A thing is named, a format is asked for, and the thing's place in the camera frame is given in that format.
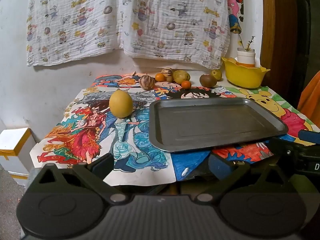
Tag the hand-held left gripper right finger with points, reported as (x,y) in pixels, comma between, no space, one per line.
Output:
(220,167)

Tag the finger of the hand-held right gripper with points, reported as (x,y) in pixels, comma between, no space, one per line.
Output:
(310,136)
(285,147)

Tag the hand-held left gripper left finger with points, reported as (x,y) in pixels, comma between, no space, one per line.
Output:
(101,166)

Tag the metal tray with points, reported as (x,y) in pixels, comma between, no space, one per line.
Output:
(212,125)

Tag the round yellow fruit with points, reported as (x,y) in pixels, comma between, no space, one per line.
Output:
(121,103)

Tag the brown round fruit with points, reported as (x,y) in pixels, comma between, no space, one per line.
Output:
(208,81)

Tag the small orange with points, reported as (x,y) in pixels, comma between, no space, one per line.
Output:
(186,85)
(160,77)

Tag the small yellow-green pear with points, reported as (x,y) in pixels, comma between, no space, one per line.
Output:
(217,74)

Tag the brownish striped pepino melon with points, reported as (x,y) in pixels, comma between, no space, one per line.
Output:
(147,82)

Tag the large yellow-green pear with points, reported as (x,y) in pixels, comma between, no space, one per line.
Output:
(181,77)

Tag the small brown kiwi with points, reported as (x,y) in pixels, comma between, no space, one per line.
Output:
(170,79)

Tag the pale striped pepino melon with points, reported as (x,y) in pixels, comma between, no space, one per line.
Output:
(167,71)

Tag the colourful anime drawing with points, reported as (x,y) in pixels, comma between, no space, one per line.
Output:
(82,140)

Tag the orange cloth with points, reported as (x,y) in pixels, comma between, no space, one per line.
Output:
(311,100)

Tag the yellow plastic bowl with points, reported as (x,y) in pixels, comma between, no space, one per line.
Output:
(246,77)

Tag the white box with yellow tape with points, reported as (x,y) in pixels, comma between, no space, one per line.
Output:
(15,152)

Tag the white and orange jar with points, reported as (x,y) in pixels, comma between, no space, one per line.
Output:
(246,57)

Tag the thin plant twig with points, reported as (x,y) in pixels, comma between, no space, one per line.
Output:
(247,43)

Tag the printed muslin blanket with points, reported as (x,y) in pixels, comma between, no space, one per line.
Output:
(72,22)
(175,20)

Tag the wooden door frame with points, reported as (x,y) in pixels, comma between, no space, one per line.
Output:
(280,35)

